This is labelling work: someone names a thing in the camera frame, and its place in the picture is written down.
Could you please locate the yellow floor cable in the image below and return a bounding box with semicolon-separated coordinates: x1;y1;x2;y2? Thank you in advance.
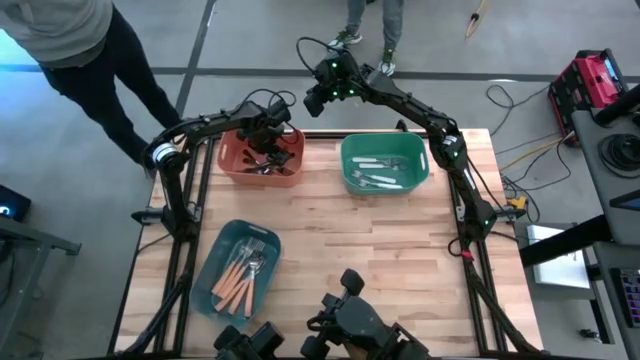
499;137;566;174

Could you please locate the tablet screen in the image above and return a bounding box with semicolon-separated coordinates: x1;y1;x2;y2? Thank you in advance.
609;193;640;212

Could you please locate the coiled black cable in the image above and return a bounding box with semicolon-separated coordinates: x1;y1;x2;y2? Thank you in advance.
597;132;640;180

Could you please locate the black floor cable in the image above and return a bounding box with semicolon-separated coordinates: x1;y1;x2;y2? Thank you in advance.
486;83;576;221

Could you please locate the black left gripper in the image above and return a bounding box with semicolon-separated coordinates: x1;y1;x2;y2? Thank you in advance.
237;99;296;169

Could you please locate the white box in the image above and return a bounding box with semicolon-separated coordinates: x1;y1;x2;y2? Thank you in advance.
526;223;592;291

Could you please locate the black aluminium table frame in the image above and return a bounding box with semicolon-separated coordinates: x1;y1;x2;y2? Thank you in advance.
107;119;544;359

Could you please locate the black pole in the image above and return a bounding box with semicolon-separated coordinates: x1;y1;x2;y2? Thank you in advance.
593;82;640;127

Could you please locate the yellow cord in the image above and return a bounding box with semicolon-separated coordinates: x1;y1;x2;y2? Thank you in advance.
464;0;494;40

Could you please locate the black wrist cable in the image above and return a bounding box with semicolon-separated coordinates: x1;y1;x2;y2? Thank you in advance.
238;88;299;110
295;35;342;72

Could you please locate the black box with blue light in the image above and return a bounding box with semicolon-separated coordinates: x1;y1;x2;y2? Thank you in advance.
0;183;32;224

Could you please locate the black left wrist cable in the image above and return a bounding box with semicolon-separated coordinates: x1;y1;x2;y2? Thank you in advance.
238;88;299;110

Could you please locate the keypad with coloured buttons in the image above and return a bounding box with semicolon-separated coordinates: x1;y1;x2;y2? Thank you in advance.
618;267;640;330

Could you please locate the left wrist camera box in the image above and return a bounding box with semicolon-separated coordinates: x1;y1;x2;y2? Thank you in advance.
268;101;294;127

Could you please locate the grey equipment cart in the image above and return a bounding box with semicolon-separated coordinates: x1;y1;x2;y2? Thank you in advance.
571;107;640;247

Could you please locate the dark teal plastic bin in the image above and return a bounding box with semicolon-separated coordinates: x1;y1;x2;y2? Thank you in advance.
189;218;283;326

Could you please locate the red and black case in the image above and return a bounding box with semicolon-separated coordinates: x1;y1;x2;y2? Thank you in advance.
547;48;630;147

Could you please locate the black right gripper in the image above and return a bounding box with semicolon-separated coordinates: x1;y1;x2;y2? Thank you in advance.
302;49;374;119

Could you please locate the orange plastic bin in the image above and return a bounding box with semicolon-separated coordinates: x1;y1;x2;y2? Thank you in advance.
217;128;306;189

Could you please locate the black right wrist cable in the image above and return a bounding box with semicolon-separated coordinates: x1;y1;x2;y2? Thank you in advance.
295;35;342;72

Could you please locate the green plastic bin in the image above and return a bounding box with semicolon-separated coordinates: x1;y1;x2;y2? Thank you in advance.
339;132;431;196

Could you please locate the grey metal stand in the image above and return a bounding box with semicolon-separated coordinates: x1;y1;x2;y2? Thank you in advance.
0;214;83;360

